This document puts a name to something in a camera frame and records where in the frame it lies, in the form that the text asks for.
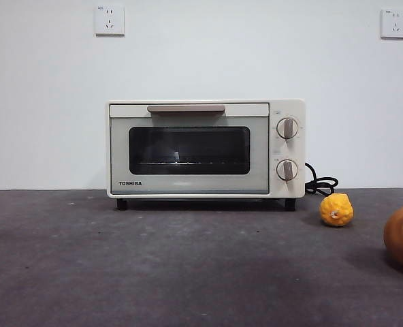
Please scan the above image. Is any yellow bumpy squash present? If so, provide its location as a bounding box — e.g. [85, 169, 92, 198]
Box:
[319, 192, 355, 228]

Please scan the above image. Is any beige oven knob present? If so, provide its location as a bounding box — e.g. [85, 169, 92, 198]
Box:
[276, 117, 300, 140]
[276, 159, 300, 181]

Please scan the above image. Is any black oven power cable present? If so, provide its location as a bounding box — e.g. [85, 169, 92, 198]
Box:
[304, 161, 339, 196]

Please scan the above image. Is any white wall socket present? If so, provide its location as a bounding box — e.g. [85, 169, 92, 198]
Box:
[380, 8, 403, 40]
[95, 4, 125, 37]

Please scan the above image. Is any cream Toshiba toaster oven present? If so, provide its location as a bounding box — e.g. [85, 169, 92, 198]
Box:
[106, 99, 306, 211]

